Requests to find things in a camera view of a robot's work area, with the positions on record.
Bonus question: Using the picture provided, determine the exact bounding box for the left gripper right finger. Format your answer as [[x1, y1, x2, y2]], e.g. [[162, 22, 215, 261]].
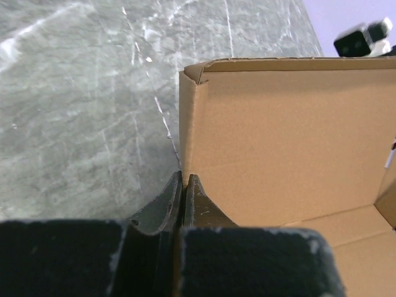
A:
[[184, 174, 238, 228]]

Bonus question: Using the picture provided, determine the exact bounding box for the brown cardboard box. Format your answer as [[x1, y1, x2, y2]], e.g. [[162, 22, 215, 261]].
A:
[[179, 57, 395, 296]]

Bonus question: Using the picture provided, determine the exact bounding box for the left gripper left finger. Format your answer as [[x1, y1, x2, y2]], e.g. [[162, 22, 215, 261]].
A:
[[127, 171, 183, 235]]

